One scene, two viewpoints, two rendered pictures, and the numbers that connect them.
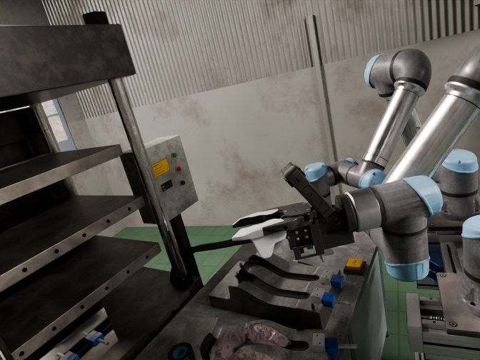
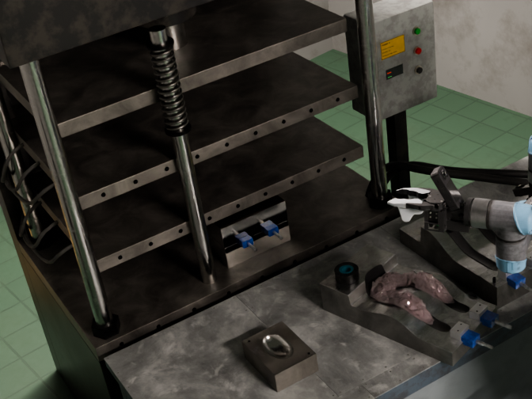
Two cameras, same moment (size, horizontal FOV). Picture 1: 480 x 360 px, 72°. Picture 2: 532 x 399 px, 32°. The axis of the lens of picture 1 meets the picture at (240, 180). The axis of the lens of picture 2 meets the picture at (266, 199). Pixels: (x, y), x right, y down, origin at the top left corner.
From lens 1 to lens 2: 1.89 m
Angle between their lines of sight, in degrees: 29
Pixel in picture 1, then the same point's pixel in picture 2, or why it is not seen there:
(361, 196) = (478, 206)
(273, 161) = not seen: outside the picture
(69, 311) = (253, 194)
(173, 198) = (398, 90)
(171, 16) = not seen: outside the picture
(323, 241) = (447, 224)
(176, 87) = not seen: outside the picture
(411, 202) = (507, 221)
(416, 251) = (508, 253)
